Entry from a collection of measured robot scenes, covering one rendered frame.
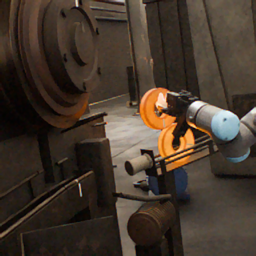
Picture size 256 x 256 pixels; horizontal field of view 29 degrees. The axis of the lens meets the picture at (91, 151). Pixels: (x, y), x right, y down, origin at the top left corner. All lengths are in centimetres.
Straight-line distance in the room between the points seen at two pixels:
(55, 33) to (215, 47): 288
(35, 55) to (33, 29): 7
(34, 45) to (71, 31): 13
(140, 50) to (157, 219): 876
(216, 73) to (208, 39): 28
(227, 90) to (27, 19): 292
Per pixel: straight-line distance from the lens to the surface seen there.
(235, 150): 170
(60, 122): 144
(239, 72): 404
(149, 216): 171
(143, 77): 1036
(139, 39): 1037
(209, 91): 416
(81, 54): 140
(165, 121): 188
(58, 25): 133
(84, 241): 108
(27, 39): 131
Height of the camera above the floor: 103
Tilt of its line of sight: 9 degrees down
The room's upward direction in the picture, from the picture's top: 8 degrees counter-clockwise
